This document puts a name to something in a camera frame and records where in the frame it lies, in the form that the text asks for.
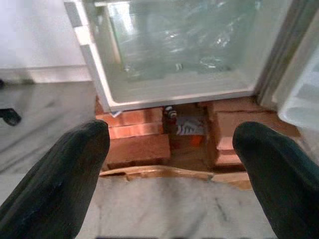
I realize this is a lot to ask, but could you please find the white fridge door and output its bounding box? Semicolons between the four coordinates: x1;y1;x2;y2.
271;14;319;131

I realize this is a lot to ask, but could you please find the black curved object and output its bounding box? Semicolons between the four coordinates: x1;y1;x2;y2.
0;108;22;126

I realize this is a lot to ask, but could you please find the white blue printed paper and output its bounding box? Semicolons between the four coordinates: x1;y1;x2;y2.
175;117;204;136

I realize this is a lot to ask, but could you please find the clear fridge crisper drawer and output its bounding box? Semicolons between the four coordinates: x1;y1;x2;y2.
107;0;260;80

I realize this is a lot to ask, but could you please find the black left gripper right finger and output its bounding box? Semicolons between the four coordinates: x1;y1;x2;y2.
232;121;319;239

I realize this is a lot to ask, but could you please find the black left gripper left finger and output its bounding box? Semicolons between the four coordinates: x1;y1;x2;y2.
0;119;111;239

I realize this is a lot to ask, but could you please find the white fridge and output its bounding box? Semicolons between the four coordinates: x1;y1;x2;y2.
63;0;310;113

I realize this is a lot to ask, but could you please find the red brick fridge base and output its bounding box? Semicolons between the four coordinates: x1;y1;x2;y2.
94;97;301;172

